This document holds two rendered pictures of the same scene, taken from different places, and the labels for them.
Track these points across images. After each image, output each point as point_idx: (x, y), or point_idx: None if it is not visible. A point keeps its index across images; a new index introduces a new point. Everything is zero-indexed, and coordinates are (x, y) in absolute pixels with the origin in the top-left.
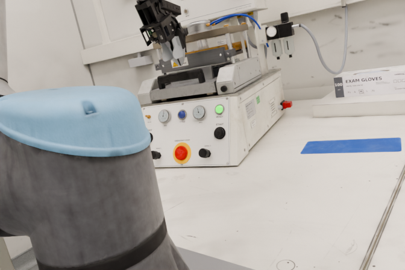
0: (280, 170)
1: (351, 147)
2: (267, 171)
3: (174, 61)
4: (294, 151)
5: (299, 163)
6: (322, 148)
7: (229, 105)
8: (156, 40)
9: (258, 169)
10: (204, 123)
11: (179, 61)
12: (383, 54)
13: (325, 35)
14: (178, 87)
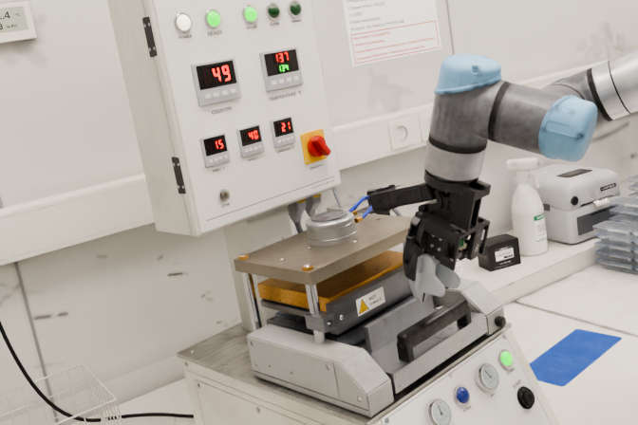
0: (614, 408)
1: (580, 356)
2: (609, 416)
3: (419, 295)
4: (547, 389)
5: (602, 393)
6: (559, 371)
7: (512, 346)
8: (464, 254)
9: (592, 423)
10: (498, 393)
11: (425, 294)
12: None
13: (291, 223)
14: (440, 344)
